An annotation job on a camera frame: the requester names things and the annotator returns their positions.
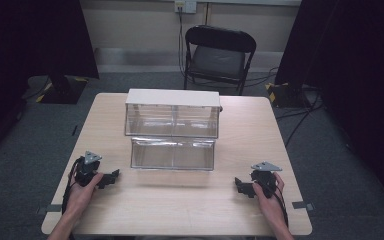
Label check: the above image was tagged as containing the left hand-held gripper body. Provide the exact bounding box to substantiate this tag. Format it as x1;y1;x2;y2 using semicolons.
74;150;103;188

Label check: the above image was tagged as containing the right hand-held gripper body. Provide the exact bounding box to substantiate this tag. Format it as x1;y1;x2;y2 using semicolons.
250;161;284;200

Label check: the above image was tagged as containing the clear plastic drawer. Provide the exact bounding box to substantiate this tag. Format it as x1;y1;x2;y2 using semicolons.
130;136;217;172

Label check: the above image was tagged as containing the white-topped clear drawer cabinet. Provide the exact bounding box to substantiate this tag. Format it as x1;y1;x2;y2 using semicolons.
124;88;223;140

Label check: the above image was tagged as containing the person's right hand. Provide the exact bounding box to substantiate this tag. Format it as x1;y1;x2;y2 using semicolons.
252;171;286;219

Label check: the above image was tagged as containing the person's left hand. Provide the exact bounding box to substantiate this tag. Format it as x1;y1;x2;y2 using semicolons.
64;172;105;215

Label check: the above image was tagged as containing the grey tape strip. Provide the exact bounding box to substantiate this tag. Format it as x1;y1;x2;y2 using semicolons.
35;203;63;216
291;200;316;211

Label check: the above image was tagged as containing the black stand base striped tape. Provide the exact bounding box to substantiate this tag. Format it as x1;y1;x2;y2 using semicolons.
265;81;312;109

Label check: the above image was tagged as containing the black folding chair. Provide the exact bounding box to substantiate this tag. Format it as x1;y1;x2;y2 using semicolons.
183;24;258;97

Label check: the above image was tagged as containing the dark curtain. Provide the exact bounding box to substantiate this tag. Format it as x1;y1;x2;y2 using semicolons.
0;0;100;168
274;0;384;214

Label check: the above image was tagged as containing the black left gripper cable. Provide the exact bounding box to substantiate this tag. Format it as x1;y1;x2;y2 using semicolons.
61;155;85;215

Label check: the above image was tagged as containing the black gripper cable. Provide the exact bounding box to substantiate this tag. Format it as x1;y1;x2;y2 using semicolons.
61;155;85;215
273;186;290;228

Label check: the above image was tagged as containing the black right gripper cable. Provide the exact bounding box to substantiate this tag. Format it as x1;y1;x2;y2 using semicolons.
273;186;290;228

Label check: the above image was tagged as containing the black floor cable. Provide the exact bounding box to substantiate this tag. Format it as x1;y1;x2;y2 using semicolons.
274;92;325;148

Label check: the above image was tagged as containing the black wall socket cable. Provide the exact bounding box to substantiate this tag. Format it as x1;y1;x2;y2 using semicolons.
177;6;187;78

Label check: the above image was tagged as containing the white wall socket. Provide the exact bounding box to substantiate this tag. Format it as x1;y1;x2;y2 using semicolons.
174;0;198;15

